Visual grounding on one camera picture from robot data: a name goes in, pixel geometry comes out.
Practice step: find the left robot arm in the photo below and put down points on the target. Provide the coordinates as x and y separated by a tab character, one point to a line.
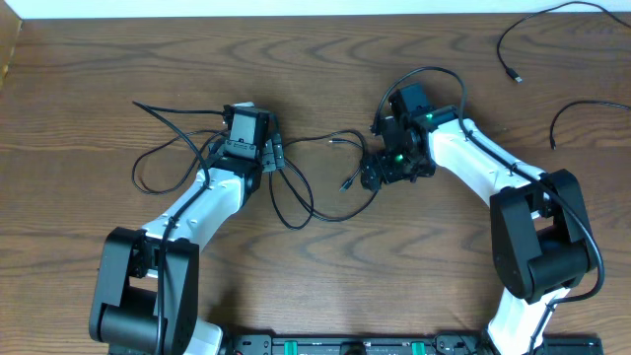
146	296

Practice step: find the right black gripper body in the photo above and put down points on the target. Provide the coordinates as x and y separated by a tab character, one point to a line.
397	164

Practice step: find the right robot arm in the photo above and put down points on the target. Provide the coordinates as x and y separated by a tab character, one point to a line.
539	223

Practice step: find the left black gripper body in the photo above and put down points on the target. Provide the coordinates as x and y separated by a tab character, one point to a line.
272	155

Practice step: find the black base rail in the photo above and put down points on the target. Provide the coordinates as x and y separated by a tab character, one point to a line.
443	343

